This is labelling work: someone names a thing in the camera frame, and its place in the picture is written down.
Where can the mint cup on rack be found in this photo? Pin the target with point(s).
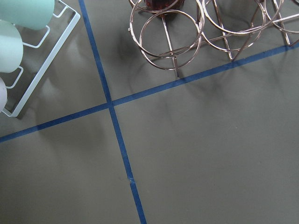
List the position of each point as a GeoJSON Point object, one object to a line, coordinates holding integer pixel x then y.
{"type": "Point", "coordinates": [32, 14]}

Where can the white cup on rack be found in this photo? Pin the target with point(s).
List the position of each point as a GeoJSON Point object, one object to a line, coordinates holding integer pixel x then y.
{"type": "Point", "coordinates": [11, 47]}

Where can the copper wire bottle rack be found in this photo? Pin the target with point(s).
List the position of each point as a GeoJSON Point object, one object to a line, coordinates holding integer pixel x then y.
{"type": "Point", "coordinates": [203, 30]}

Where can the white wire mug rack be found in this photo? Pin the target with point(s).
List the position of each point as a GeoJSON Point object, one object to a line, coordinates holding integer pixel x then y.
{"type": "Point", "coordinates": [39, 49]}

